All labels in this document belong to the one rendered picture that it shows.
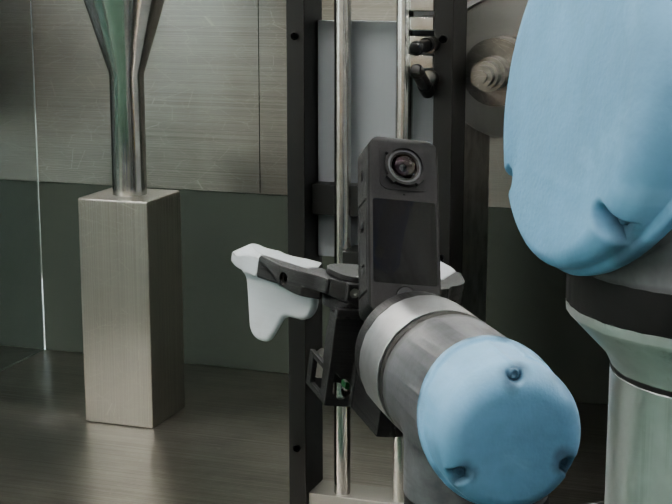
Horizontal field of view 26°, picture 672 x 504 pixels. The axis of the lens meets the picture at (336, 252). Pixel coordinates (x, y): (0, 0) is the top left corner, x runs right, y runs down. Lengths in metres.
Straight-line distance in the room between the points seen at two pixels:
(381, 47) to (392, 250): 0.53
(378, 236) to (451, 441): 0.21
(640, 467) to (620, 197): 0.10
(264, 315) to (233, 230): 0.96
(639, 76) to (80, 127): 1.63
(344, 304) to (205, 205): 1.05
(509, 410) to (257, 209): 1.23
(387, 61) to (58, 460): 0.59
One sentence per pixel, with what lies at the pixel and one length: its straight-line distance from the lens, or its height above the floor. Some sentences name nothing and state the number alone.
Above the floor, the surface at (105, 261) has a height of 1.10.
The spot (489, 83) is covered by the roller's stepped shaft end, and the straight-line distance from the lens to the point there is 1.34.
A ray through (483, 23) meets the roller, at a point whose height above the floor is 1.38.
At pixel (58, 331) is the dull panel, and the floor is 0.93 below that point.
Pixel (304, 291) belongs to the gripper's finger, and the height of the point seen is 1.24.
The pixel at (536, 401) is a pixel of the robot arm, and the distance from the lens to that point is 0.70.
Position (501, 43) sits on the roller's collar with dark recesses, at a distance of 1.39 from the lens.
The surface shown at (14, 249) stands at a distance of 2.00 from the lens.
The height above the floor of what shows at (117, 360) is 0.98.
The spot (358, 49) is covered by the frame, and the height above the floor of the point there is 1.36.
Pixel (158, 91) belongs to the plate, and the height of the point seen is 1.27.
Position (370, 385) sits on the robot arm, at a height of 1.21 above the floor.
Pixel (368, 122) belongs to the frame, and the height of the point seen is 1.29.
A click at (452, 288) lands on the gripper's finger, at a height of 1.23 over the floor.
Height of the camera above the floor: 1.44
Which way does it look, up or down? 11 degrees down
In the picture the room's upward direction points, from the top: straight up
